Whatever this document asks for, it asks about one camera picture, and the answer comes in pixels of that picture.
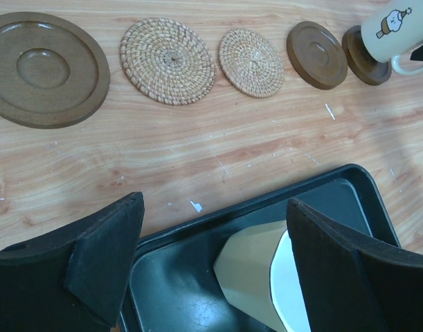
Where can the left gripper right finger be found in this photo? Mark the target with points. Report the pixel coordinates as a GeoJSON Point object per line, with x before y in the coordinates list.
{"type": "Point", "coordinates": [351, 281]}

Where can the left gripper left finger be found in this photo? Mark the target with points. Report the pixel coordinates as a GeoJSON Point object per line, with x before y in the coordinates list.
{"type": "Point", "coordinates": [75, 277]}

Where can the cream cartoon cup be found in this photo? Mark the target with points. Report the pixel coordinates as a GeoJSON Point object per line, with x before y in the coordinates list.
{"type": "Point", "coordinates": [394, 30]}

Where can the dark wooden coaster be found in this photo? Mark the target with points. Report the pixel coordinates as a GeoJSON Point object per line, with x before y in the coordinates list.
{"type": "Point", "coordinates": [53, 74]}
{"type": "Point", "coordinates": [362, 64]}
{"type": "Point", "coordinates": [316, 55]}

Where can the woven rattan coaster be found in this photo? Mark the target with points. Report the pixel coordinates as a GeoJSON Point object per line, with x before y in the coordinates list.
{"type": "Point", "coordinates": [251, 63]}
{"type": "Point", "coordinates": [167, 61]}

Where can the white faceted cup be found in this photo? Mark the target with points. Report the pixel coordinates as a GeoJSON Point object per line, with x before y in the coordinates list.
{"type": "Point", "coordinates": [257, 274]}

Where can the black tray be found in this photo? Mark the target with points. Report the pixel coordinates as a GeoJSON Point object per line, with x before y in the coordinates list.
{"type": "Point", "coordinates": [173, 287]}

